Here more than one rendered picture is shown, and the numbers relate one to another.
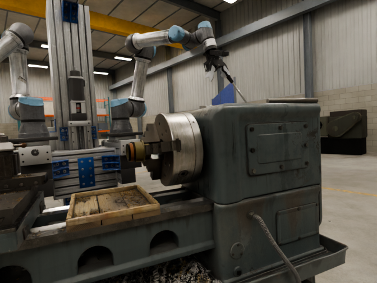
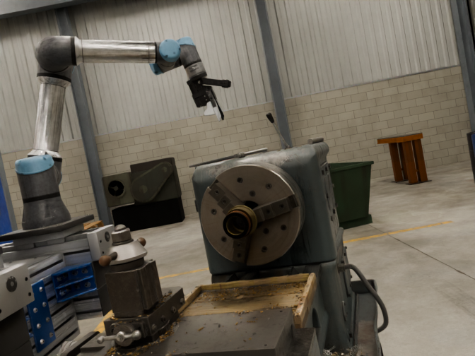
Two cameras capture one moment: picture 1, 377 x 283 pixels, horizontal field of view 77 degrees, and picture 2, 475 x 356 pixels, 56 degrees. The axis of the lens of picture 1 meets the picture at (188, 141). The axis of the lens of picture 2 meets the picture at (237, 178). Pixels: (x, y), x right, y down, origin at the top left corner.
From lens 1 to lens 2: 117 cm
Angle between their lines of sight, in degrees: 50
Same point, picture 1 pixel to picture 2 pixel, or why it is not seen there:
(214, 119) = (311, 164)
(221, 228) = (336, 289)
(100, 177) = (56, 318)
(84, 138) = not seen: outside the picture
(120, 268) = not seen: outside the picture
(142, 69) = (61, 99)
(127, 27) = not seen: outside the picture
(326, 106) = (117, 158)
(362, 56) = (151, 83)
